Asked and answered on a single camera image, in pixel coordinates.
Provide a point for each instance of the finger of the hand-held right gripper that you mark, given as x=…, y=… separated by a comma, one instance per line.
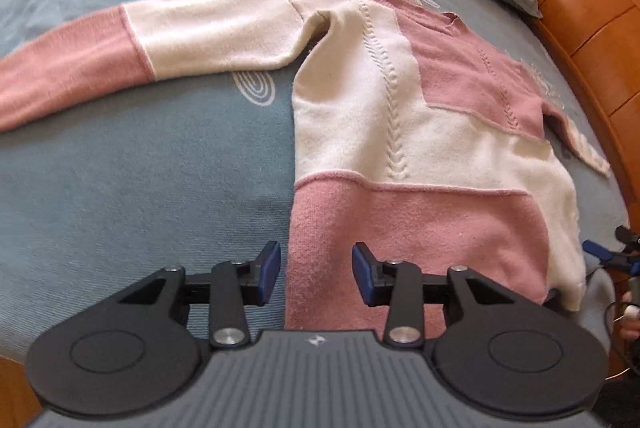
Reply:
x=595, y=250
x=629, y=236

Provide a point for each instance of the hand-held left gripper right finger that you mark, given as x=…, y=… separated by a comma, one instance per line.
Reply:
x=362, y=275

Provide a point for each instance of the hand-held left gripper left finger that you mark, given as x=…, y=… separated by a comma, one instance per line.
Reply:
x=270, y=273

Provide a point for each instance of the pink and white knit sweater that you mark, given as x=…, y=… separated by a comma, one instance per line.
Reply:
x=375, y=133

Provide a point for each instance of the person's right hand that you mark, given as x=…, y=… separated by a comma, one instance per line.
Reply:
x=631, y=330

